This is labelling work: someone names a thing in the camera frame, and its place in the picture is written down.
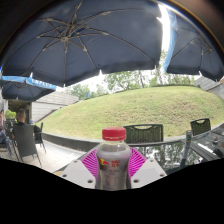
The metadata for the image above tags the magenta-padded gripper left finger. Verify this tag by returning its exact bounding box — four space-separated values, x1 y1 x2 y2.
61 148 101 190

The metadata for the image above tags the large navy patio umbrella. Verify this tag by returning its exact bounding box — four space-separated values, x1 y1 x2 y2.
0 0 168 88

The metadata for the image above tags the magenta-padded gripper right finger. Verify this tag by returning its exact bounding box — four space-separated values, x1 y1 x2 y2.
127 147 168 189

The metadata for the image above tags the clear red-capped drink bottle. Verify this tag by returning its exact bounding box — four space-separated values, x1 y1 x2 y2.
95 126 132 192

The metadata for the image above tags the dark wicker patio chair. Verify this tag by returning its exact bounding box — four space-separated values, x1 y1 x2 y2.
12 123 43 168
33 121 47 154

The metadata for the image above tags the dark slatted patio table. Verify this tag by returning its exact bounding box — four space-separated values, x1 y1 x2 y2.
192 123 224 162

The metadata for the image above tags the grey umbrella pole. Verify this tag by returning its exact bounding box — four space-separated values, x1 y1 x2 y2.
179 129 194 170

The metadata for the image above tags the dark mesh-back patio chair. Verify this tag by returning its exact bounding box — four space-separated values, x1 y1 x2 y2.
123 123 165 145
189 117 212 137

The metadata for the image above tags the blue umbrella with white lettering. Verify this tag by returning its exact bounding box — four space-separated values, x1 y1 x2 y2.
0 75 57 103

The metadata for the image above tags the navy umbrella with light-blue edge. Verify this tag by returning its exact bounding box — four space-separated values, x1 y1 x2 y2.
163 8 224 83

